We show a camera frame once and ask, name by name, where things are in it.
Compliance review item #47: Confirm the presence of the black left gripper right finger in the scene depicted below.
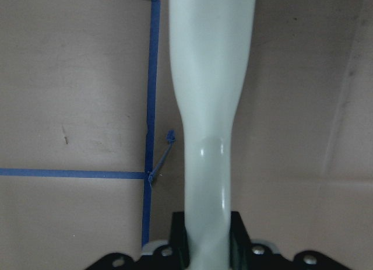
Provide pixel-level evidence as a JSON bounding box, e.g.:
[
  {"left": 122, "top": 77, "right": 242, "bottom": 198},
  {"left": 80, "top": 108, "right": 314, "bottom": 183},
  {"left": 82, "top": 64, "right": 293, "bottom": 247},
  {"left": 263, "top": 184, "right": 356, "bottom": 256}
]
[{"left": 230, "top": 211, "right": 251, "bottom": 270}]

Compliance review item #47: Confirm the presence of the pale green plastic dustpan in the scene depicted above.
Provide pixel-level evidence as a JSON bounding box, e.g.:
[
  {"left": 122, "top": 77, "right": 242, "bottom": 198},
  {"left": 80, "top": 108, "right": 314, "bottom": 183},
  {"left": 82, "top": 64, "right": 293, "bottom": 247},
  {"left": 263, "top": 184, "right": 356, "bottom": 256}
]
[{"left": 168, "top": 0, "right": 256, "bottom": 269}]

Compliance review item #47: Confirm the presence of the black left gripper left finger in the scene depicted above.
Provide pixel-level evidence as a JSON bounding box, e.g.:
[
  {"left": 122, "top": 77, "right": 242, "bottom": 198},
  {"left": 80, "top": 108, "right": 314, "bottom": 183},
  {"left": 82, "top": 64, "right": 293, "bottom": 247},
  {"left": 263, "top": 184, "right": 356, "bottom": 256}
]
[{"left": 169, "top": 212, "right": 189, "bottom": 269}]

